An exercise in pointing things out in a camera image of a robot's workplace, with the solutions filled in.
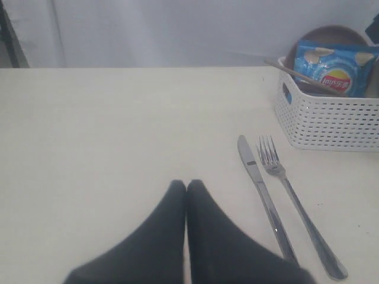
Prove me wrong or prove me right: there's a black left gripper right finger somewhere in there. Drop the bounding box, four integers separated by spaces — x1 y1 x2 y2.
187 180 315 283

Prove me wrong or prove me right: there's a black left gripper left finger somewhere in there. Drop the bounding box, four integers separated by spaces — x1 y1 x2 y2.
65 180 186 283

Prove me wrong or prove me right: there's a silver table knife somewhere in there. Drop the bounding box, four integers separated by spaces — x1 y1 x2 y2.
237 135 299 265

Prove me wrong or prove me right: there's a silver fork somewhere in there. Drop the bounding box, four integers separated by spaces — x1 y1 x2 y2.
256 136 348 280

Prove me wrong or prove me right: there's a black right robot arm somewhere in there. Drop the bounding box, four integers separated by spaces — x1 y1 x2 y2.
365 14 379 45

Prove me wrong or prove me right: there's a white perforated plastic basket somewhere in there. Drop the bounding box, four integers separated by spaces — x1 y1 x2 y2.
275 71 378 152

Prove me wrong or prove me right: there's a blue chips bag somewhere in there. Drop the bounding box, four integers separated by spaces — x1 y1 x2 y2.
294 40 378 98

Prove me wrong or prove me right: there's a brown round plate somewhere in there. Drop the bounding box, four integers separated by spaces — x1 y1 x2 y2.
284 25 371 95

